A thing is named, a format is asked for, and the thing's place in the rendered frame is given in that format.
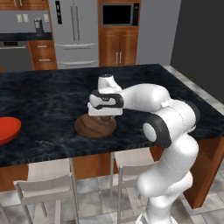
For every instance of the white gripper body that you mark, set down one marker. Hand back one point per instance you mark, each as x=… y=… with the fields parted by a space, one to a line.
x=105 y=111

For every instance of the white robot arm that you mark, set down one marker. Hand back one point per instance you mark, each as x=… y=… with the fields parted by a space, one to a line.
x=172 y=122

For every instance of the brown wooden plate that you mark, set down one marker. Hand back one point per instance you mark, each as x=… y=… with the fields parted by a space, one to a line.
x=93 y=127

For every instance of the wooden dining counter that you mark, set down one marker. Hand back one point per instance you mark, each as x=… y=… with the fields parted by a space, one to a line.
x=58 y=96

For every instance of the red bowl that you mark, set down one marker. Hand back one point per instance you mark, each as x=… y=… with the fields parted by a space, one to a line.
x=7 y=128

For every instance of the brown fruit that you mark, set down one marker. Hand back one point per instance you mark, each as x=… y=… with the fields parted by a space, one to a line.
x=106 y=118

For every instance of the wooden tall cupboard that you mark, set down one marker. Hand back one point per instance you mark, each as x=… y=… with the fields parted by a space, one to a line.
x=118 y=46

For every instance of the white bar stool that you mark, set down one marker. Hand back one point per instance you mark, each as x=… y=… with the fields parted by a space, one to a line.
x=46 y=186
x=131 y=172

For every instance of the wooden drawer cabinet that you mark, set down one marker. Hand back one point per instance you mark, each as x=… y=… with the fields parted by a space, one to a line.
x=43 y=55

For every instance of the stainless steel fridge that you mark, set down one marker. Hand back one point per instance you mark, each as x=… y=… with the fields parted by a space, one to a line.
x=77 y=32

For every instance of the black microwave oven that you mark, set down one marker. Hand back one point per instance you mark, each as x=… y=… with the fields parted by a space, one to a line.
x=119 y=14

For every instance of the grey dishwasher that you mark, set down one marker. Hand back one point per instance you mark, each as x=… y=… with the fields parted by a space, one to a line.
x=14 y=57

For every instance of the grey coffee machine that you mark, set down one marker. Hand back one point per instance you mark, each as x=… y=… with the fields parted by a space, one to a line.
x=38 y=26

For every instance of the wooden wall cupboards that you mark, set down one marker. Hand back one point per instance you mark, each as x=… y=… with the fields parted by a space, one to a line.
x=23 y=4

